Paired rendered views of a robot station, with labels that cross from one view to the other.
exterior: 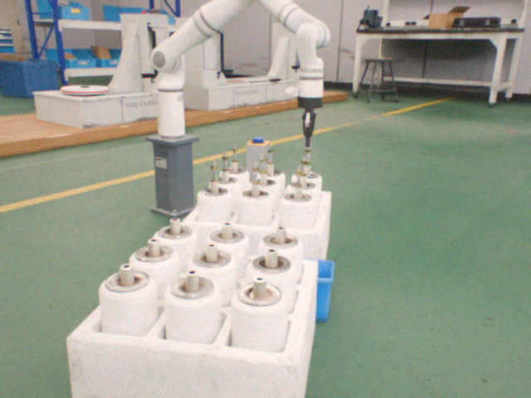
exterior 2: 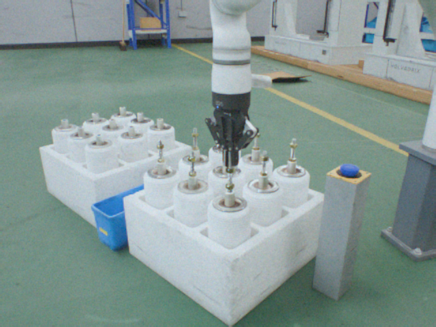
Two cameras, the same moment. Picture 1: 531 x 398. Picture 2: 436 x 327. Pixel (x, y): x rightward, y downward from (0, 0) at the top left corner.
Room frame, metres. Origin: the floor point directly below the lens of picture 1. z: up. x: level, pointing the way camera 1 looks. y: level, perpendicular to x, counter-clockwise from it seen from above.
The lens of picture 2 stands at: (1.90, -0.73, 0.65)
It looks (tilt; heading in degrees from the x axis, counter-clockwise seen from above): 23 degrees down; 124
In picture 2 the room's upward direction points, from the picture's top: straight up
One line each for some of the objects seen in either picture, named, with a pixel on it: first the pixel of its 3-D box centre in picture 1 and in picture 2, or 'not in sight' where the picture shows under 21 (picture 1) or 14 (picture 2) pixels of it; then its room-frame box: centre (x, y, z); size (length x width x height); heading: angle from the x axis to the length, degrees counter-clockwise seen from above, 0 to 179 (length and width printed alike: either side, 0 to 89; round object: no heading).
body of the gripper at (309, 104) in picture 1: (309, 109); (231, 110); (1.52, -0.12, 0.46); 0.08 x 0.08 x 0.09
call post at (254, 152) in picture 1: (257, 185); (339, 235); (1.72, 0.04, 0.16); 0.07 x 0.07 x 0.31; 80
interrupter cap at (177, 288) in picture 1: (192, 288); (96, 120); (0.77, 0.13, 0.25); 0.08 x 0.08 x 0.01
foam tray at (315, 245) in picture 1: (262, 233); (226, 225); (1.42, 0.01, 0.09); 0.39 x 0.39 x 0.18; 80
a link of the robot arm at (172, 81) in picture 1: (169, 70); not in sight; (1.87, 0.37, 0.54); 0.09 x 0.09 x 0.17; 65
